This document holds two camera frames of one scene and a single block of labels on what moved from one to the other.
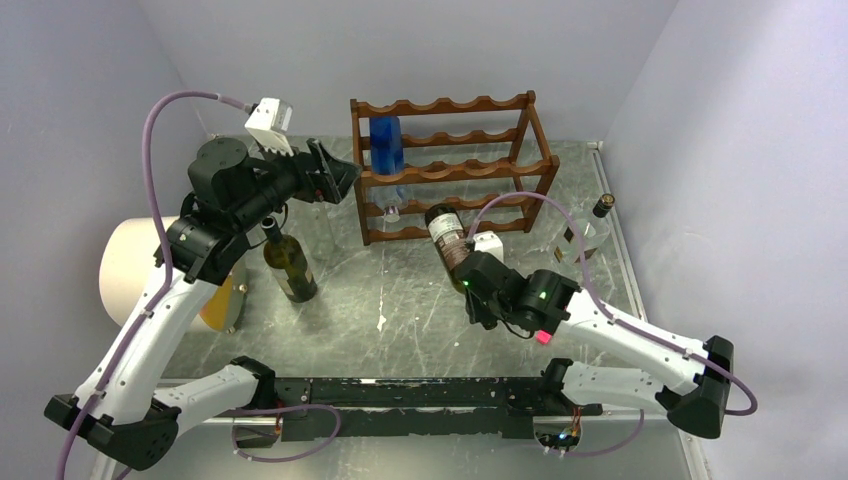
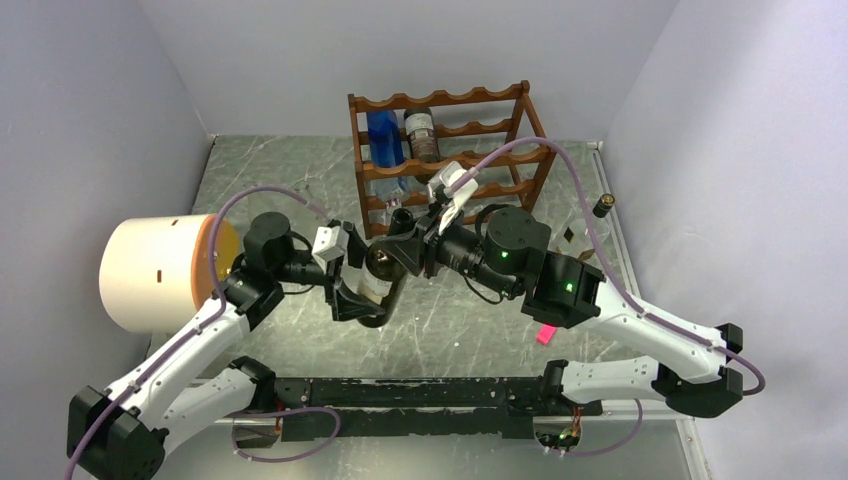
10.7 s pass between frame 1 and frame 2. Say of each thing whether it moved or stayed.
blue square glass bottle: moved
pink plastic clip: stayed
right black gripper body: moved
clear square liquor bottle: stayed
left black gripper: moved
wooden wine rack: stayed
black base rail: stayed
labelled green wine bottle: moved
